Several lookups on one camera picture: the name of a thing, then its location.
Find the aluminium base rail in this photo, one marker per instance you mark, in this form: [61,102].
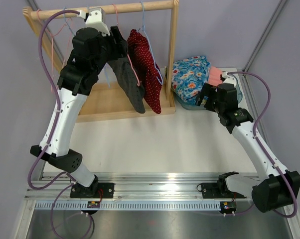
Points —
[133,186]

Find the pink wire hanger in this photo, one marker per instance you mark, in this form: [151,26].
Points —
[53,51]

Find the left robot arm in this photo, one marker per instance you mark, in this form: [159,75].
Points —
[91,51]

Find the right aluminium frame post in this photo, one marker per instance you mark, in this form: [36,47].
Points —
[266,32]

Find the blue floral skirt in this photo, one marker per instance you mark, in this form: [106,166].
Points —
[189,76]

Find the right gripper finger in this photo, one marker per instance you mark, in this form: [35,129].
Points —
[210,104]
[207,93]

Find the teal plastic tub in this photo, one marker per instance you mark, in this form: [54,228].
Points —
[201,107]

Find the red dotted skirt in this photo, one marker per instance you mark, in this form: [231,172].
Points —
[146,68]

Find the dark grey dotted skirt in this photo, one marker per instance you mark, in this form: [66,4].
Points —
[128,82]

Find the pink pleated skirt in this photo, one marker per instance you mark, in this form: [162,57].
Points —
[215,75]

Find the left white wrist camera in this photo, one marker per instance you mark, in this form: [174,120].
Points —
[95,18]

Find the left aluminium frame post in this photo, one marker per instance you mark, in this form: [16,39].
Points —
[32,21]

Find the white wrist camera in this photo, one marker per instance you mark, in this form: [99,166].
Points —
[95,18]
[228,78]

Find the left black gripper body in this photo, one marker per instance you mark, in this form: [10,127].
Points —
[109,51]

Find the wooden clothes rack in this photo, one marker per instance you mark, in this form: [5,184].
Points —
[108,102]

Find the slotted grey cable duct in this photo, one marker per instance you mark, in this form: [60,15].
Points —
[131,205]

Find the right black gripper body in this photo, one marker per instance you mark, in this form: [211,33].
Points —
[218,106]

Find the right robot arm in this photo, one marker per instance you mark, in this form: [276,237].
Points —
[277,186]

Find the aluminium frame post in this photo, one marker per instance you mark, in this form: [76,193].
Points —
[266,32]
[32,21]

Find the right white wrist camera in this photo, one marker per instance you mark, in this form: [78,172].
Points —
[228,78]

